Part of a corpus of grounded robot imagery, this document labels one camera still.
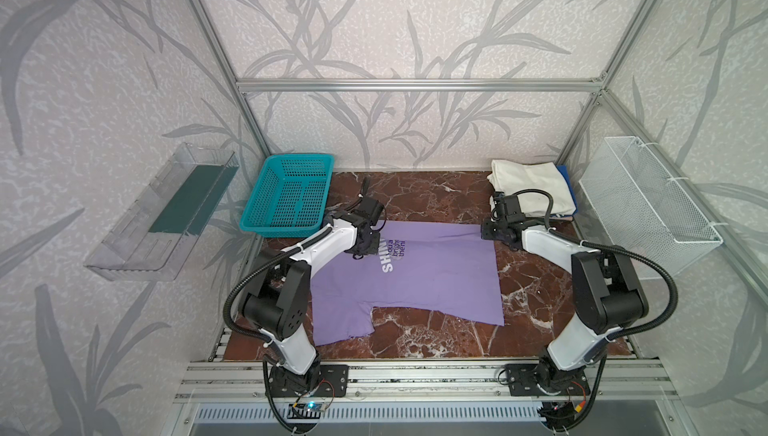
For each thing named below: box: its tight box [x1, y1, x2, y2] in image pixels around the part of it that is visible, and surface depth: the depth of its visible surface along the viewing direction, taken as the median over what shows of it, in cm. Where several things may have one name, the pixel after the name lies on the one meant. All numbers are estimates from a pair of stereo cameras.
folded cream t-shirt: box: [487, 160, 577, 216], surface depth 108 cm
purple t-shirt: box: [311, 220, 505, 347], surface depth 92 cm
